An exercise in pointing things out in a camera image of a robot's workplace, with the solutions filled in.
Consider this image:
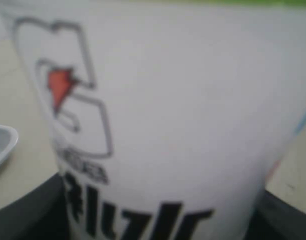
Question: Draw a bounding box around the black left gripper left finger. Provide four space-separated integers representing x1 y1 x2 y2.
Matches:
0 173 70 240

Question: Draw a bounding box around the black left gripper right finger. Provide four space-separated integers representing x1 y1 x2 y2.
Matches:
245 191 306 240

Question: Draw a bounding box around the clear plastic drink bottle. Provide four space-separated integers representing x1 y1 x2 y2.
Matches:
0 0 306 240

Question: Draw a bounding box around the white plastic tray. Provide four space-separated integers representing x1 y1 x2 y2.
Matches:
0 125 19 166

